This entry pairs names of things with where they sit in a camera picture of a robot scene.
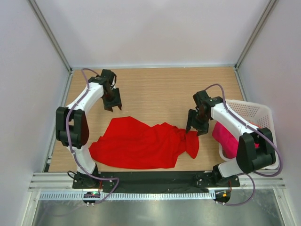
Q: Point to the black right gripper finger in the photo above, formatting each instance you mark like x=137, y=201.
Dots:
x=191, y=113
x=202, y=128

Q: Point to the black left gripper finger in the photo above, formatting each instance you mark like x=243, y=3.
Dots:
x=108, y=104
x=117, y=99

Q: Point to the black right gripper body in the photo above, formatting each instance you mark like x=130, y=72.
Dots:
x=200, y=117

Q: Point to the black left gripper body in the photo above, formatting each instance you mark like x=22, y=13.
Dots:
x=110, y=94

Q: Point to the red t shirt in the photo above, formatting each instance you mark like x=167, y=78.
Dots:
x=131, y=144

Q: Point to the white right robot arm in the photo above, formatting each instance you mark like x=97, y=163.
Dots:
x=256, y=149

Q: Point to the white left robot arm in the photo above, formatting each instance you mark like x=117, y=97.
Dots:
x=71, y=126

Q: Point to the pink t shirt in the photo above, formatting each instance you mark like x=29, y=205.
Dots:
x=226, y=139

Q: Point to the orange t shirt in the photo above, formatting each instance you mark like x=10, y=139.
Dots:
x=255, y=124

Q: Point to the white perforated laundry basket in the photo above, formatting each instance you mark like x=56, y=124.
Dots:
x=256, y=113

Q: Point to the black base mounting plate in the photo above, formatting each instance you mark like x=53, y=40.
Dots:
x=152, y=182

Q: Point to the white slotted cable duct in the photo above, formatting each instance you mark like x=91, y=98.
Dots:
x=94, y=196

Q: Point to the left rear frame post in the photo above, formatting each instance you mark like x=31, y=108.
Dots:
x=44, y=24

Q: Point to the frame post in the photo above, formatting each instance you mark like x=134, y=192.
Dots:
x=44, y=24
x=256, y=31

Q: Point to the right rear frame post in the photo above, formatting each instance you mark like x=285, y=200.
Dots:
x=256, y=31

